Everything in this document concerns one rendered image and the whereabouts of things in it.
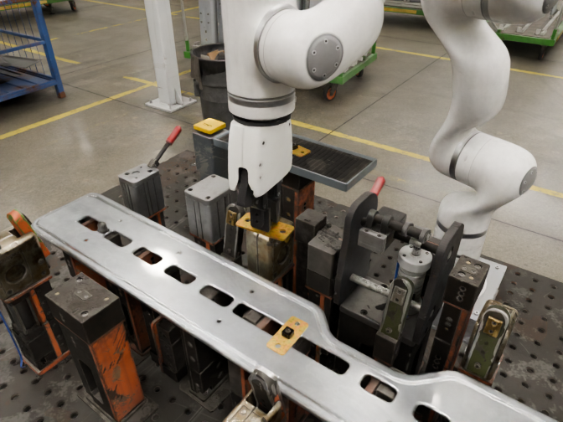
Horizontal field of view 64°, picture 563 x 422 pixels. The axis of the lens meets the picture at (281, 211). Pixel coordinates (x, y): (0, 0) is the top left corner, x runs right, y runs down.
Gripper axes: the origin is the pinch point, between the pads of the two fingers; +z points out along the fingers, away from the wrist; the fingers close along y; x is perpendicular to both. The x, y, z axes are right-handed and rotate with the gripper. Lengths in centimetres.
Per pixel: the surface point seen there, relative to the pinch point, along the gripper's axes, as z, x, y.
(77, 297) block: 22.8, -33.9, 11.8
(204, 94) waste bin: 78, -184, -217
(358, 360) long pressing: 25.9, 16.0, -2.4
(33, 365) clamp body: 54, -57, 14
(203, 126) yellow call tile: 9, -42, -39
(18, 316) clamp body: 37, -55, 14
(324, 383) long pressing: 26.0, 12.9, 4.3
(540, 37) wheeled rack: 92, 24, -614
